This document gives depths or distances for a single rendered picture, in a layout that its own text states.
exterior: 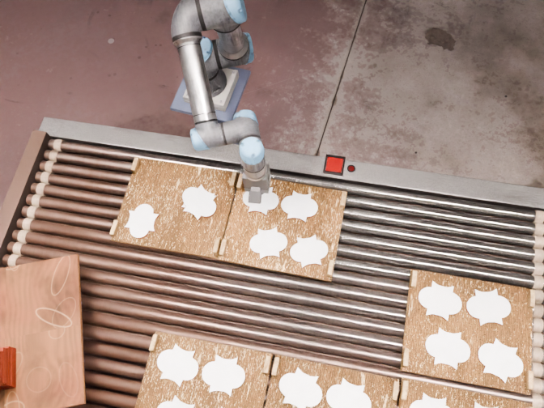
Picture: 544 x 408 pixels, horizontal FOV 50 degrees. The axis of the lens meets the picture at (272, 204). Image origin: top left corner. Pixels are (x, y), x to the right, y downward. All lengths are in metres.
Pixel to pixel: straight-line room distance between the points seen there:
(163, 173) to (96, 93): 1.57
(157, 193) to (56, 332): 0.61
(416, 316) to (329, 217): 0.46
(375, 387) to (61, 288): 1.09
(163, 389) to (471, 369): 1.01
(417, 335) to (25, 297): 1.32
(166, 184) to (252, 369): 0.77
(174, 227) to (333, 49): 1.92
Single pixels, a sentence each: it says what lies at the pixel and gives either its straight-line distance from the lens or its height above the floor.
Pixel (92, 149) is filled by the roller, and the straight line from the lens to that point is 2.44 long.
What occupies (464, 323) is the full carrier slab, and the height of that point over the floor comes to 0.94.
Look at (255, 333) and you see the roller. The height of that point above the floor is 0.92.
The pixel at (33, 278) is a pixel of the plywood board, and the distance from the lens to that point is 2.16.
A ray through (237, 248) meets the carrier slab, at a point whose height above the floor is 0.94.
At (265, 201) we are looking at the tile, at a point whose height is 0.95.
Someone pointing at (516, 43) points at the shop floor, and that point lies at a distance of 3.94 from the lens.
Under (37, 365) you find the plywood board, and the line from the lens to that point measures 2.08.
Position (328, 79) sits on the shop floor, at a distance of 3.59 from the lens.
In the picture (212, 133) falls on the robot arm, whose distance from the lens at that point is 1.88.
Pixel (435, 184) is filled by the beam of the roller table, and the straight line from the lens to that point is 2.26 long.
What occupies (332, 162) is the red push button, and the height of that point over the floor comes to 0.93.
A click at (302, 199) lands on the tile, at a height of 0.95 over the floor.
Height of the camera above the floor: 2.91
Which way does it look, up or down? 66 degrees down
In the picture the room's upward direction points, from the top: 8 degrees counter-clockwise
